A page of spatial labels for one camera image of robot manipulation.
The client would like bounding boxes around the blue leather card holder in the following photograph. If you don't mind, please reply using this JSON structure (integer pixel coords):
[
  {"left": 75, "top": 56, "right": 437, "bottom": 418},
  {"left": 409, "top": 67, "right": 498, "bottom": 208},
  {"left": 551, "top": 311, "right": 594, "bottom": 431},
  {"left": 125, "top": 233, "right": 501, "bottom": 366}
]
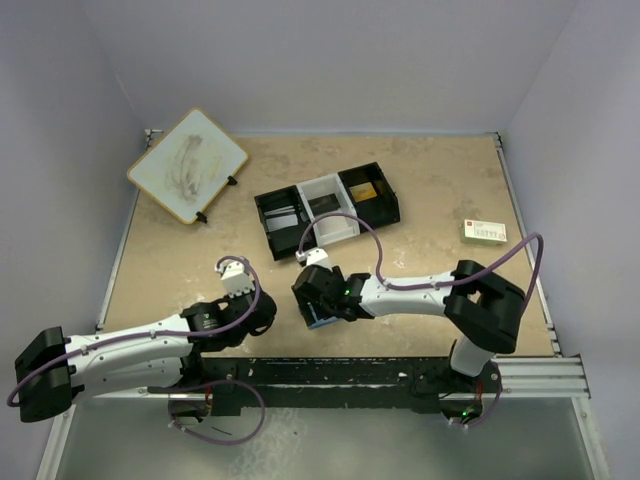
[{"left": 305, "top": 302, "right": 343, "bottom": 330}]

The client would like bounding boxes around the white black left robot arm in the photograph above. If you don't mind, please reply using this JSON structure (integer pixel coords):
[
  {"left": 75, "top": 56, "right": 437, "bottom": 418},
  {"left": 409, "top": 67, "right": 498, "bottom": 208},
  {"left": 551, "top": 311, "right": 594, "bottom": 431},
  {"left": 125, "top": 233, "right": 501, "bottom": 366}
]
[{"left": 7, "top": 292, "right": 277, "bottom": 423}]

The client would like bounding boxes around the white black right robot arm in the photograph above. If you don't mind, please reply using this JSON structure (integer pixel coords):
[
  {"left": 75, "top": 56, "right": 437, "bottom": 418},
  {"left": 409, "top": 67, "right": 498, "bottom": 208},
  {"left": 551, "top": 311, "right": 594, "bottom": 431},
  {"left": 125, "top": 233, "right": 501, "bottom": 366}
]
[{"left": 292, "top": 260, "right": 526, "bottom": 377}]

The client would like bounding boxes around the white card in tray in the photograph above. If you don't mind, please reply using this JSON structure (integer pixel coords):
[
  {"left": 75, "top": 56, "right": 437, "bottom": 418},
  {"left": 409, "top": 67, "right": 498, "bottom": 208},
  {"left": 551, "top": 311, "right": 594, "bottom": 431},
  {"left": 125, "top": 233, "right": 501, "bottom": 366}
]
[{"left": 264, "top": 206, "right": 299, "bottom": 232}]

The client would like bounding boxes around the black card in tray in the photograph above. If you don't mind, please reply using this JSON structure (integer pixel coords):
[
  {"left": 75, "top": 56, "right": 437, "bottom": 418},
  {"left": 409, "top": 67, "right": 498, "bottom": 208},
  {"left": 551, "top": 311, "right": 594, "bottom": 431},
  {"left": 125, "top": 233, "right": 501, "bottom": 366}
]
[{"left": 308, "top": 194, "right": 341, "bottom": 216}]

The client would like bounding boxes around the gold card in tray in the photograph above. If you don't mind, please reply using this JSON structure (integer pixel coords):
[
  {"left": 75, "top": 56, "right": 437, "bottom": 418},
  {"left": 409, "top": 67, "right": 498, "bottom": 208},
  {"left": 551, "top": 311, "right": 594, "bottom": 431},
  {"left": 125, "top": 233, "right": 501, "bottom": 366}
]
[{"left": 349, "top": 182, "right": 378, "bottom": 203}]

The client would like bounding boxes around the small white card box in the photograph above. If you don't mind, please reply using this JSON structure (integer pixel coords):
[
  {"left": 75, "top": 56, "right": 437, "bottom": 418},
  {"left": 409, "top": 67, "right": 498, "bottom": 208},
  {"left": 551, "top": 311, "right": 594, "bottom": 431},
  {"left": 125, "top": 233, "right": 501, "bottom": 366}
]
[{"left": 460, "top": 219, "right": 507, "bottom": 246}]

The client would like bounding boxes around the black whiteboard stand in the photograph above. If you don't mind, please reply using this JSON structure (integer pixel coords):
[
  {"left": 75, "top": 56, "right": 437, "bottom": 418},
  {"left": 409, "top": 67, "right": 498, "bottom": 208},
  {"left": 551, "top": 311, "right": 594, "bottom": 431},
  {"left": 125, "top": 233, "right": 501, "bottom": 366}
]
[{"left": 196, "top": 175, "right": 238, "bottom": 224}]

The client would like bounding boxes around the black and white tray organizer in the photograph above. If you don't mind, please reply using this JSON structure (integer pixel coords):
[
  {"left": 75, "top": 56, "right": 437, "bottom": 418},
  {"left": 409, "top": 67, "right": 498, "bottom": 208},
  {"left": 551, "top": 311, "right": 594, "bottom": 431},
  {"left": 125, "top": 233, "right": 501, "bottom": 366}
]
[{"left": 254, "top": 162, "right": 400, "bottom": 261}]

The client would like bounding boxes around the yellow-framed whiteboard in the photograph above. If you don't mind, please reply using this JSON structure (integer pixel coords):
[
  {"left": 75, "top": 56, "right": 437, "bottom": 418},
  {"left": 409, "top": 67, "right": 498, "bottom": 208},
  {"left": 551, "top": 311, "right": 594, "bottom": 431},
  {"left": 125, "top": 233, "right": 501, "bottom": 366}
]
[{"left": 127, "top": 108, "right": 249, "bottom": 225}]

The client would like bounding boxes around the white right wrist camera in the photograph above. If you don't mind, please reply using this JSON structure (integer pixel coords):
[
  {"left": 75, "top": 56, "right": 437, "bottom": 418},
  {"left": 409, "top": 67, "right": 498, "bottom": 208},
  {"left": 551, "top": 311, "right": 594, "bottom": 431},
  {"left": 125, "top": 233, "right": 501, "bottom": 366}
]
[{"left": 295, "top": 248, "right": 332, "bottom": 269}]

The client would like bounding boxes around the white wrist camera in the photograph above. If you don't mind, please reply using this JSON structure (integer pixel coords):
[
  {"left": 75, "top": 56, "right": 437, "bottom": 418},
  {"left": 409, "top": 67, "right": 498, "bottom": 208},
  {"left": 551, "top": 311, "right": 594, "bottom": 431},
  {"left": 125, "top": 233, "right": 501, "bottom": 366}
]
[
  {"left": 295, "top": 248, "right": 332, "bottom": 269},
  {"left": 215, "top": 257, "right": 255, "bottom": 298}
]

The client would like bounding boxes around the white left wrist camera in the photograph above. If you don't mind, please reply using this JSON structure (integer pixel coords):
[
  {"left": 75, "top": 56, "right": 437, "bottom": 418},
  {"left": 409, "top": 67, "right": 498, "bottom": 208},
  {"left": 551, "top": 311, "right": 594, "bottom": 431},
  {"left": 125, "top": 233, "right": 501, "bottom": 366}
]
[{"left": 215, "top": 257, "right": 255, "bottom": 298}]

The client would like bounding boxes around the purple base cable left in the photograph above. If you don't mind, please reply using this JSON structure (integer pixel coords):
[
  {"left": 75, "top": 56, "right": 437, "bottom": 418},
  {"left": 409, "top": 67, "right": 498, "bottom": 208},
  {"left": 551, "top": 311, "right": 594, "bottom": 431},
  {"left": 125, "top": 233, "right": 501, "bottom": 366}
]
[{"left": 167, "top": 378, "right": 266, "bottom": 444}]

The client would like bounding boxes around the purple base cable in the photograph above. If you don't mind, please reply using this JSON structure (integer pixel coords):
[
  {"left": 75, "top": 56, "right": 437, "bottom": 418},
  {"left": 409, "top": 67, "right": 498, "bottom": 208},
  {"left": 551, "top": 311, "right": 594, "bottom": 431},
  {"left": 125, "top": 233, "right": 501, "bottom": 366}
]
[
  {"left": 447, "top": 362, "right": 504, "bottom": 431},
  {"left": 167, "top": 378, "right": 266, "bottom": 444}
]

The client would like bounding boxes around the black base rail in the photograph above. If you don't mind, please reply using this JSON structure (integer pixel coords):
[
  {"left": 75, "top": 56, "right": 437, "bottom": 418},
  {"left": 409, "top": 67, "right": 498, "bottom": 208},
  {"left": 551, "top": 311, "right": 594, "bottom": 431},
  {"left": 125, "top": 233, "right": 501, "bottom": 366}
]
[{"left": 149, "top": 357, "right": 502, "bottom": 417}]

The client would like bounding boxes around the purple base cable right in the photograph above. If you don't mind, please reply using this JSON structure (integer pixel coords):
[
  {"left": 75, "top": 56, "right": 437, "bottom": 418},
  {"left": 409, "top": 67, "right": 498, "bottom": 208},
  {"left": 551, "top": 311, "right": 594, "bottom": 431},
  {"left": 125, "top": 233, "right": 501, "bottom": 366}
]
[{"left": 447, "top": 362, "right": 504, "bottom": 431}]

